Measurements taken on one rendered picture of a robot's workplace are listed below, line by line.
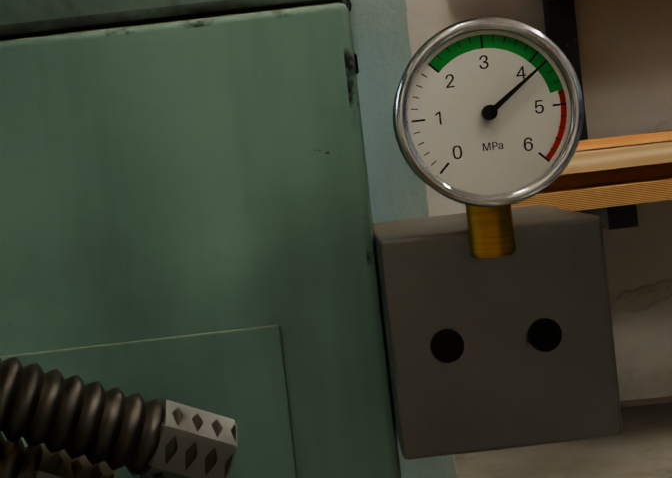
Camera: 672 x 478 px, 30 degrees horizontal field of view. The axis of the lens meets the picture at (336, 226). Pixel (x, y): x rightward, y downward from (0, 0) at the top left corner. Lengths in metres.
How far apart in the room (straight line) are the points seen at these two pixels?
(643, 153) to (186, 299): 2.06
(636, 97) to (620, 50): 0.12
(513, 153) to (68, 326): 0.18
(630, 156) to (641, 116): 0.52
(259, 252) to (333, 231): 0.03
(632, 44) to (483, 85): 2.60
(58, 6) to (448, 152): 0.16
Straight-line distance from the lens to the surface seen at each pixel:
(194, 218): 0.48
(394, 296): 0.45
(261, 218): 0.48
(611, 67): 3.00
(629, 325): 3.02
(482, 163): 0.42
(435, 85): 0.42
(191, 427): 0.39
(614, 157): 2.49
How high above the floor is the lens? 0.65
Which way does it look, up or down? 3 degrees down
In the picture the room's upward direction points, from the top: 6 degrees counter-clockwise
